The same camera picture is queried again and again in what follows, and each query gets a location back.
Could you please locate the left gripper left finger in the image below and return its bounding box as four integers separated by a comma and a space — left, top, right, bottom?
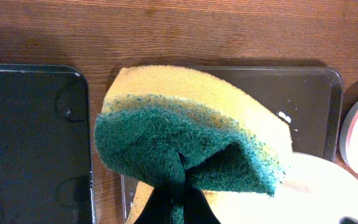
134, 186, 179, 224

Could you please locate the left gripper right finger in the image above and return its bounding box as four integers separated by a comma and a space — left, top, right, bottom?
183, 185, 221, 224

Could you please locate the green and yellow sponge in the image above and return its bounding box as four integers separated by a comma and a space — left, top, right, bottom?
94, 65, 292, 223

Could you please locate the black rectangular sponge tray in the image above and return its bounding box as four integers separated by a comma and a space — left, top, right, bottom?
0, 64, 96, 223

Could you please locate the dark brown serving tray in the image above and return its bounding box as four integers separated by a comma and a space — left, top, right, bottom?
120, 65, 344, 223

